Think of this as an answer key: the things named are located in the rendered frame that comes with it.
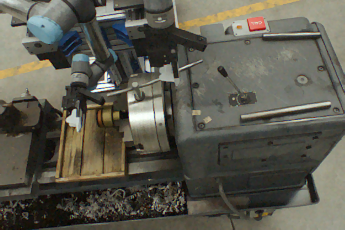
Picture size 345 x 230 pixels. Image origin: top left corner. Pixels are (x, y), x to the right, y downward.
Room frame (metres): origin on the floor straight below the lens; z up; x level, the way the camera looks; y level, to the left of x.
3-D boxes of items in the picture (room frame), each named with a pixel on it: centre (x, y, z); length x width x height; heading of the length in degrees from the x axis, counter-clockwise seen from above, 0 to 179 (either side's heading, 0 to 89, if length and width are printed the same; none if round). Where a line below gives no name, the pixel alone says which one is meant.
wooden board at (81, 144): (0.66, 0.40, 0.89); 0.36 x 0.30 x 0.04; 174
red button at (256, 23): (0.81, -0.36, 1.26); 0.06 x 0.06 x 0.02; 84
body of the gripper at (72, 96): (0.77, 0.41, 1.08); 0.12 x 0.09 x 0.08; 174
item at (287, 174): (0.61, -0.29, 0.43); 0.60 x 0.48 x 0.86; 84
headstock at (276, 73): (0.61, -0.29, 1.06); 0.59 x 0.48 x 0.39; 84
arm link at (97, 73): (0.94, 0.37, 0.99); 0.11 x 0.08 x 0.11; 134
